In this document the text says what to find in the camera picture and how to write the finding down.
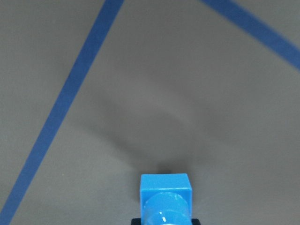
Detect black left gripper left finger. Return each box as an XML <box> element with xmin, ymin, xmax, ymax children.
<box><xmin>130</xmin><ymin>218</ymin><xmax>142</xmax><ymax>225</ymax></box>

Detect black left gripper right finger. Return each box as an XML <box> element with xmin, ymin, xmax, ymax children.
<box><xmin>191</xmin><ymin>218</ymin><xmax>201</xmax><ymax>225</ymax></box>

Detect long blue block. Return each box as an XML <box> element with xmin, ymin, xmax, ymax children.
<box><xmin>140</xmin><ymin>173</ymin><xmax>193</xmax><ymax>225</ymax></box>

